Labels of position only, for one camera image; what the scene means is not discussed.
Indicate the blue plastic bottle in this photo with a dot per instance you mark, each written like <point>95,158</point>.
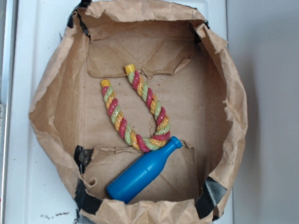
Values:
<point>141,173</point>

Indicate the white plastic board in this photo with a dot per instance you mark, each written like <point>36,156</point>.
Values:
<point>35,194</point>

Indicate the brown paper bag tray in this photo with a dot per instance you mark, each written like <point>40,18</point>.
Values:
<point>188,67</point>

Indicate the multicoloured twisted rope toy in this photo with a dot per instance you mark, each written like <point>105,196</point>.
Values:
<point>124,118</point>

